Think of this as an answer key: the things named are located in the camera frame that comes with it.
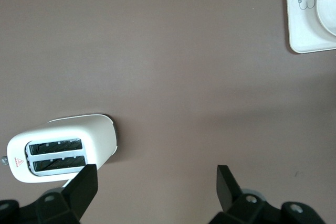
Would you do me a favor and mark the round cream plate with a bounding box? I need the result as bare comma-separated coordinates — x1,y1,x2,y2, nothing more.
316,0,336,37

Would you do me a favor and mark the brown table mat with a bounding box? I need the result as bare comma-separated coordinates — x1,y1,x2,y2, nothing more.
0,0,336,224

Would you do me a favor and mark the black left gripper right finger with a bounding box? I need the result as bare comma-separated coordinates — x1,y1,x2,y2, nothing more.
209,165,327,224

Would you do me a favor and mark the cream two-slot toaster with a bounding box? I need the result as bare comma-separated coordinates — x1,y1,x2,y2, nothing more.
0,113,119,185

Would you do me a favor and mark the cream rabbit print tray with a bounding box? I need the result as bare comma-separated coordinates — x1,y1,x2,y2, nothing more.
285,0,336,55

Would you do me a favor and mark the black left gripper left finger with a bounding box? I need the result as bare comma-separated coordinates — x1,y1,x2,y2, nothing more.
0,163,99,224

